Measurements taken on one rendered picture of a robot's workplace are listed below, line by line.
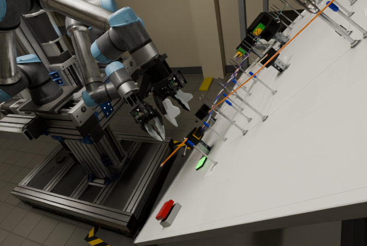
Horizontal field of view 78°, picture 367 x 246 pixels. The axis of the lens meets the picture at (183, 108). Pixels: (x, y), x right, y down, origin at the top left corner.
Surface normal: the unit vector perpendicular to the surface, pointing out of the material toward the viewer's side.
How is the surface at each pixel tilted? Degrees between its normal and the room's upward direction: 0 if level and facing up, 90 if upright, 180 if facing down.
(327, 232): 0
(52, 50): 90
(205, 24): 90
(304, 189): 49
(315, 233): 0
